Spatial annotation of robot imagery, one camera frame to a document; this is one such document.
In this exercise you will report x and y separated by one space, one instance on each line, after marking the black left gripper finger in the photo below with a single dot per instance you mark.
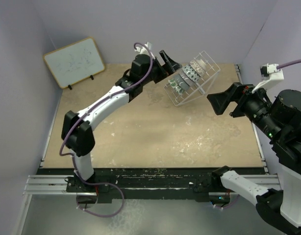
165 58
172 67

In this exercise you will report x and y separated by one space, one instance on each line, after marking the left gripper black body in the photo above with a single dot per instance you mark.
159 73

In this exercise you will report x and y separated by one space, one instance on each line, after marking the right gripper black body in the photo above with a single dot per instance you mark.
245 90

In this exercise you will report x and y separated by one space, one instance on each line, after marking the blue floral pattern bowl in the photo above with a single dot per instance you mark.
191 73

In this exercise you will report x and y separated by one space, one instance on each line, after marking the green leaf pattern bowl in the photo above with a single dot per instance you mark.
175 86

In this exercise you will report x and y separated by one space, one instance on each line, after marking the brown wheel pattern bowl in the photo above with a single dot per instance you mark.
199 66

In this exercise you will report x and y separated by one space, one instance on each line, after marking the grey dotted red-rim bowl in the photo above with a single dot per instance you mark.
181 83

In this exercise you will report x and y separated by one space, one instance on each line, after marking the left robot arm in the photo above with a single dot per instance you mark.
78 128

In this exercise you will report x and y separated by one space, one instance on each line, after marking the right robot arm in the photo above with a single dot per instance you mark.
280 121

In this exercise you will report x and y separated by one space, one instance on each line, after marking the white wire dish rack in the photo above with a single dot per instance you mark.
201 87

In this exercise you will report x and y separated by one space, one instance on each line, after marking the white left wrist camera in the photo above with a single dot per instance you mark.
144 49

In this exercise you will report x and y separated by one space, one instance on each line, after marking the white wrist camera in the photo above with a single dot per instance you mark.
272 75
144 49

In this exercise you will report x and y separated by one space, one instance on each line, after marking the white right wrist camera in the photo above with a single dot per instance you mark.
272 75

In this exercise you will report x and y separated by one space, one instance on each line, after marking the small whiteboard yellow frame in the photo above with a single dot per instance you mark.
75 62

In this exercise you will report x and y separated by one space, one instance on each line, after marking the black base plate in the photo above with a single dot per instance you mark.
142 183

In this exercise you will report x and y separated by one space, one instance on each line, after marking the aluminium frame rail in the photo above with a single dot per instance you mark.
47 185

